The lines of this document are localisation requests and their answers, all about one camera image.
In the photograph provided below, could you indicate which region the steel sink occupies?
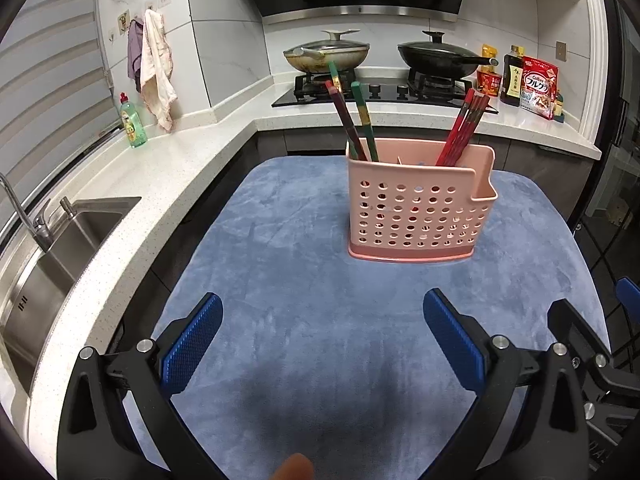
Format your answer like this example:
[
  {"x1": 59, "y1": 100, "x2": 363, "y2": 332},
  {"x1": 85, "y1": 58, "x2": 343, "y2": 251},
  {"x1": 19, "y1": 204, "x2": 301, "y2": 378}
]
[{"x1": 1, "y1": 196, "x2": 140, "y2": 391}]

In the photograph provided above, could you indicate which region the cream hanging towel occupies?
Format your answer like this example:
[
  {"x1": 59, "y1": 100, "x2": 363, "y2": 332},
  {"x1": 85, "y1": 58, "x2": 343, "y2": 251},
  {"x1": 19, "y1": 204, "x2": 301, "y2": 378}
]
[{"x1": 140, "y1": 9, "x2": 178, "y2": 132}]

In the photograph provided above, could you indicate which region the maroon chopstick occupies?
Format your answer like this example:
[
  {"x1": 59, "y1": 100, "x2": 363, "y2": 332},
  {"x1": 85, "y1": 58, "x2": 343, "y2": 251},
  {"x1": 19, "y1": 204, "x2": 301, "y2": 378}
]
[{"x1": 445, "y1": 92, "x2": 489, "y2": 167}]

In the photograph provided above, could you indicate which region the purple hanging cloth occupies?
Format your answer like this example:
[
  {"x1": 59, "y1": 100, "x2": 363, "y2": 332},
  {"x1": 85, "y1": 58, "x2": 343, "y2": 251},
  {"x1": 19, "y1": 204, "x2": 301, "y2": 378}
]
[{"x1": 127, "y1": 18, "x2": 143, "y2": 92}]

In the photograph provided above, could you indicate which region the yellow snack packet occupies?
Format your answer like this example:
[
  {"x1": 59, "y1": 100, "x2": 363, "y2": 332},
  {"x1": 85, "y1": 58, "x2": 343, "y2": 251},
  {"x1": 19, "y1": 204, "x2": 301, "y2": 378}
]
[{"x1": 480, "y1": 44, "x2": 499, "y2": 73}]

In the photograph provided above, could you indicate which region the green dish soap bottle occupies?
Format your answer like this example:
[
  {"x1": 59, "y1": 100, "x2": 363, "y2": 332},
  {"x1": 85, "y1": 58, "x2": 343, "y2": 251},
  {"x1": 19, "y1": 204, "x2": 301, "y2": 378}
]
[{"x1": 119, "y1": 92, "x2": 148, "y2": 148}]

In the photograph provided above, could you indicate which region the green chopstick white band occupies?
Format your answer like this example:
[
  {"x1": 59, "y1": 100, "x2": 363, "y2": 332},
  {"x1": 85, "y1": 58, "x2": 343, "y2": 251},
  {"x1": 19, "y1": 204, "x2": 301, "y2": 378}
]
[{"x1": 328, "y1": 61, "x2": 342, "y2": 92}]

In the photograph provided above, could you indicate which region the black wok with lid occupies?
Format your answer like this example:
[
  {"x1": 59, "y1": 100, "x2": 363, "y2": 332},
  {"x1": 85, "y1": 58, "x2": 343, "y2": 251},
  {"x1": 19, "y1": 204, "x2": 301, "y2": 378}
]
[{"x1": 398, "y1": 30, "x2": 499, "y2": 79}]

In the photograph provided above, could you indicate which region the left hand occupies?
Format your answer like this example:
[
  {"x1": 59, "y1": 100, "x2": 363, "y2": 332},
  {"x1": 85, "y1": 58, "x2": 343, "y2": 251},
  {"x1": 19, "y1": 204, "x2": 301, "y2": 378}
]
[{"x1": 270, "y1": 453, "x2": 314, "y2": 480}]

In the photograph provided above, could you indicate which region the beige wok with lid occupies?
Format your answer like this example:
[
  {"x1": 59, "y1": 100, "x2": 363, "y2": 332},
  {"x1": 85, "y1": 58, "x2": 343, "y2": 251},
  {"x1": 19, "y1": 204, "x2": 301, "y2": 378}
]
[{"x1": 283, "y1": 29, "x2": 370, "y2": 74}]

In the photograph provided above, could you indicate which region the steel kitchen faucet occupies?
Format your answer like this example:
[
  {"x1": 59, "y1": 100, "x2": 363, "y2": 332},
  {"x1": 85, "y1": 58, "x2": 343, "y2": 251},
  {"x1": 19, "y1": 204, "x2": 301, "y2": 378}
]
[{"x1": 1, "y1": 174, "x2": 78, "y2": 252}]

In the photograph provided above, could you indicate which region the green chopstick gold band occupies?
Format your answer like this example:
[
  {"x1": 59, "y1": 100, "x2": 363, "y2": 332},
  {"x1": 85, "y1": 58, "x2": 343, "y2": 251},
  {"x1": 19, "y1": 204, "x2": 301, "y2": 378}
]
[{"x1": 350, "y1": 81, "x2": 378, "y2": 162}]

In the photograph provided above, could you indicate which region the red instant noodle cup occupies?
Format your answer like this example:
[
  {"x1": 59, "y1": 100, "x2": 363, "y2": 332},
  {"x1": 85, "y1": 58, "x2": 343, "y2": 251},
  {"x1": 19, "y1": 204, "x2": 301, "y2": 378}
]
[{"x1": 476, "y1": 70, "x2": 502, "y2": 98}]

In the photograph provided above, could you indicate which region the red cereal bag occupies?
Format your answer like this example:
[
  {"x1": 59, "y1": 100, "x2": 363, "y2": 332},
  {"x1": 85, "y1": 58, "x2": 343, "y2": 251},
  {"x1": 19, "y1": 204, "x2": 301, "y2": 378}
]
[{"x1": 520, "y1": 56, "x2": 559, "y2": 120}]

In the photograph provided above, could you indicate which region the pink perforated utensil holder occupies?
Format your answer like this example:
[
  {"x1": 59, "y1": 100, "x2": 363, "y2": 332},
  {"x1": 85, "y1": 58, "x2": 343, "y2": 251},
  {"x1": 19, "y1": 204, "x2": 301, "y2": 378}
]
[{"x1": 347, "y1": 138, "x2": 498, "y2": 263}]

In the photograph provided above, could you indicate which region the black gas stove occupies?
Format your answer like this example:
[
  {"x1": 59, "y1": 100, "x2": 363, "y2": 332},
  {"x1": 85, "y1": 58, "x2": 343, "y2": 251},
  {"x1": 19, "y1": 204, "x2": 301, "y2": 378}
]
[{"x1": 271, "y1": 70, "x2": 473, "y2": 108}]

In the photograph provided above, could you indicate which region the dark soy sauce bottle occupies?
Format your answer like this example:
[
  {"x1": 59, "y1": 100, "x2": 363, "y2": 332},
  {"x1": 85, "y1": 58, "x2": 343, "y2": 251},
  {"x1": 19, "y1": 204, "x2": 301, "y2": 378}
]
[{"x1": 499, "y1": 44, "x2": 524, "y2": 107}]

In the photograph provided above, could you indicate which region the blue grey table mat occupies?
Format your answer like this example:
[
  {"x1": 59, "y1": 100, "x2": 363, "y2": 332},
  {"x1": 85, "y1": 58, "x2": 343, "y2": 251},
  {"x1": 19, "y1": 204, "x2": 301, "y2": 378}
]
[{"x1": 158, "y1": 156, "x2": 608, "y2": 479}]

